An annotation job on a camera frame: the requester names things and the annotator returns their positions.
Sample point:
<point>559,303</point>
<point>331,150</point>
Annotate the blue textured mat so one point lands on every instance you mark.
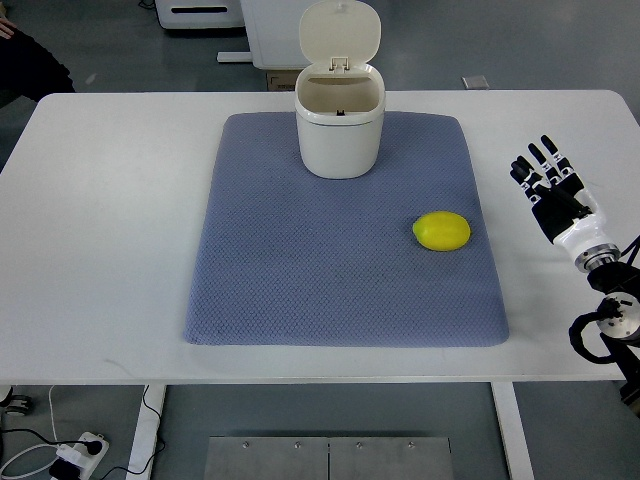
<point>289,258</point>

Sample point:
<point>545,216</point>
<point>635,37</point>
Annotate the white left table leg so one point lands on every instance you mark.
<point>146,444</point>

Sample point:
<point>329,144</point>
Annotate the white cabinet with base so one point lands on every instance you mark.
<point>272,30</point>

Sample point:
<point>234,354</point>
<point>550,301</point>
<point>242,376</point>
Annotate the person in black clothing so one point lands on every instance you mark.
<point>27,68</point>

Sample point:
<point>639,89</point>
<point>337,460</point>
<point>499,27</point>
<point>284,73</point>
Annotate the black silver robot right arm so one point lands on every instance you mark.
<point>617,316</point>

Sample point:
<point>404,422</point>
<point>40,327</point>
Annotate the yellow lemon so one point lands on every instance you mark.
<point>441,231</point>

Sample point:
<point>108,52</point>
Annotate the cardboard box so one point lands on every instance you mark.
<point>281,80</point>

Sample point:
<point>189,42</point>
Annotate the white trash bin open lid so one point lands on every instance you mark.
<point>340,99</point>

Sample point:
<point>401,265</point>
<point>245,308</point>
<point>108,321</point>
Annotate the white table leg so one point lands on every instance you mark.
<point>512,432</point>
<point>146,444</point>

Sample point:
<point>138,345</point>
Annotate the white power strip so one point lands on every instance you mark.
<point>79,460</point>

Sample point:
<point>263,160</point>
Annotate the grey floor outlet plate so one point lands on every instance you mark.
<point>476,82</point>

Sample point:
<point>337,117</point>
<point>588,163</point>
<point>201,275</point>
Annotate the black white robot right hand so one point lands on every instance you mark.
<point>566,211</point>

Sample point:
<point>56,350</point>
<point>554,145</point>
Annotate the white machine with slot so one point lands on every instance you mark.
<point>199,14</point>

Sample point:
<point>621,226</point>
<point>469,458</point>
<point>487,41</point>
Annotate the metal floor plate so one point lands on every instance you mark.
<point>347,457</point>

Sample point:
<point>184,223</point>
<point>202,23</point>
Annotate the white right table leg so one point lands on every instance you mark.
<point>512,432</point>

